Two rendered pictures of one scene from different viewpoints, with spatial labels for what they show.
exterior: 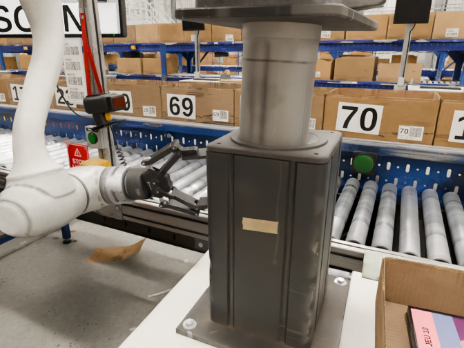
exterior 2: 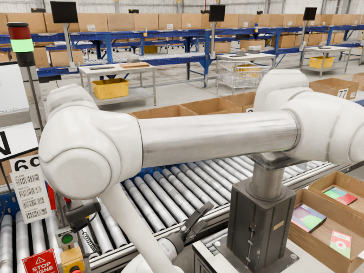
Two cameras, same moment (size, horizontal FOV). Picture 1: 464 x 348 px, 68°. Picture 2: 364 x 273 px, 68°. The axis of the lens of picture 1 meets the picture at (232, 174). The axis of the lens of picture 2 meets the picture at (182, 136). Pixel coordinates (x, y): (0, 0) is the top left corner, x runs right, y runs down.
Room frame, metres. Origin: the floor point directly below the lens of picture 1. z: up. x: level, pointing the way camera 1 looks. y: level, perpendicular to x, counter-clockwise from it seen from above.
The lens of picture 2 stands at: (0.31, 0.81, 1.68)
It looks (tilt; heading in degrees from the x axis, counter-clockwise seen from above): 24 degrees down; 304
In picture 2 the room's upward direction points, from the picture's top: straight up
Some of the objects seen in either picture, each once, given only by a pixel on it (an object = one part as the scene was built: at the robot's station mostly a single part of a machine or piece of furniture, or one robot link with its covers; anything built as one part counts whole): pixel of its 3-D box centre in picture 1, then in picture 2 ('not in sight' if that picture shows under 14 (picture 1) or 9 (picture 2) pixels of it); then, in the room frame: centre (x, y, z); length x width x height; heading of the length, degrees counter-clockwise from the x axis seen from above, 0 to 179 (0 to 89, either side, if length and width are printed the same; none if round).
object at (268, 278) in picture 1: (275, 228); (258, 221); (0.54, -0.07, 0.91); 0.26 x 0.26 x 0.33; 67
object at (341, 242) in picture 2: not in sight; (340, 246); (0.23, -0.30, 0.76); 0.16 x 0.07 x 0.02; 92
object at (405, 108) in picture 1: (379, 114); (164, 124); (1.42, -0.60, 0.97); 0.39 x 0.29 x 0.17; 64
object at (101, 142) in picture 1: (96, 137); (66, 236); (1.07, 0.43, 0.95); 0.07 x 0.03 x 0.07; 64
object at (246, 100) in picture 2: not in sight; (247, 108); (1.08, -1.31, 0.96); 0.39 x 0.29 x 0.17; 64
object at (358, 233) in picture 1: (364, 211); (201, 183); (1.00, -0.42, 0.72); 0.52 x 0.05 x 0.05; 154
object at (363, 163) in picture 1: (363, 163); not in sight; (1.23, -0.49, 0.81); 0.07 x 0.01 x 0.07; 64
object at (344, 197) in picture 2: not in sight; (335, 198); (0.29, -0.67, 0.76); 0.19 x 0.14 x 0.02; 67
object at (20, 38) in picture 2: not in sight; (21, 39); (1.11, 0.41, 1.62); 0.05 x 0.05 x 0.06
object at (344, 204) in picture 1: (342, 207); (192, 187); (1.03, -0.36, 0.72); 0.52 x 0.05 x 0.05; 154
